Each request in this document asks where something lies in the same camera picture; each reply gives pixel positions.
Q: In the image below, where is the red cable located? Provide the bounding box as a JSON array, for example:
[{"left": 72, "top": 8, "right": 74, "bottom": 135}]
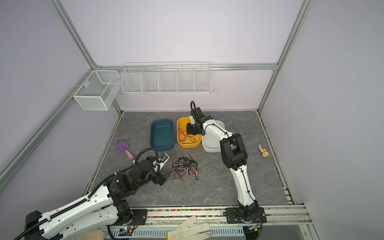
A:
[{"left": 177, "top": 127, "right": 197, "bottom": 144}]

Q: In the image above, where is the cable bundle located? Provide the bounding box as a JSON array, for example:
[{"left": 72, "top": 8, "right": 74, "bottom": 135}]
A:
[{"left": 170, "top": 153, "right": 199, "bottom": 182}]

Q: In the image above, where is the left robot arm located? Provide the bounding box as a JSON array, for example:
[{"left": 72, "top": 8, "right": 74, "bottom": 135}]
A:
[{"left": 16, "top": 148, "right": 170, "bottom": 240}]

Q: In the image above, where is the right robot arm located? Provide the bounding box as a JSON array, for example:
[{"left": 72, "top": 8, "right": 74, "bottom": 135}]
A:
[{"left": 187, "top": 101, "right": 267, "bottom": 224}]

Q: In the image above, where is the yellow plastic bin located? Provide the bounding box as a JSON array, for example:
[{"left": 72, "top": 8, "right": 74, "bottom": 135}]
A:
[{"left": 177, "top": 117, "right": 202, "bottom": 149}]

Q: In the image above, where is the white plastic bin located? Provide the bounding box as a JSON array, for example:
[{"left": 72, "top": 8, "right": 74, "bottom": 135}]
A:
[{"left": 202, "top": 121, "right": 225, "bottom": 153}]

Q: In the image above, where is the teal plastic bin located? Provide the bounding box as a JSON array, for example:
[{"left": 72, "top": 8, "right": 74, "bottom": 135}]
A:
[{"left": 150, "top": 119, "right": 175, "bottom": 152}]

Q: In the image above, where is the purple pink scoop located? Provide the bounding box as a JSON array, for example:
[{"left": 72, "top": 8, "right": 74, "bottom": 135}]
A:
[{"left": 116, "top": 140, "right": 135, "bottom": 161}]

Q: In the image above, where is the white work glove centre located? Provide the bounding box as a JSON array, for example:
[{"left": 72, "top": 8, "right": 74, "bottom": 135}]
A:
[{"left": 167, "top": 216, "right": 212, "bottom": 240}]

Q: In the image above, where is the beige toy figure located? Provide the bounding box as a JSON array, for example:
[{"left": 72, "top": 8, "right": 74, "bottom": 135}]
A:
[{"left": 259, "top": 145, "right": 269, "bottom": 158}]

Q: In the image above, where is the cream work glove left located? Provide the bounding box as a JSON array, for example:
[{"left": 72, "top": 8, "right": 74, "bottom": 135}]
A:
[{"left": 73, "top": 229, "right": 106, "bottom": 240}]

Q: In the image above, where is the small white mesh basket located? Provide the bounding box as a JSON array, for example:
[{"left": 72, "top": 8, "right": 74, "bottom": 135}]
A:
[{"left": 74, "top": 70, "right": 122, "bottom": 111}]

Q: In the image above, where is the long white wire basket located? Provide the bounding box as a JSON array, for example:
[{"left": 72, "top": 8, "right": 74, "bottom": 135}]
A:
[{"left": 121, "top": 62, "right": 212, "bottom": 95}]

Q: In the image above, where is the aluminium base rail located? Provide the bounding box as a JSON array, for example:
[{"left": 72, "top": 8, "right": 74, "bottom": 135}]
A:
[{"left": 131, "top": 205, "right": 314, "bottom": 228}]

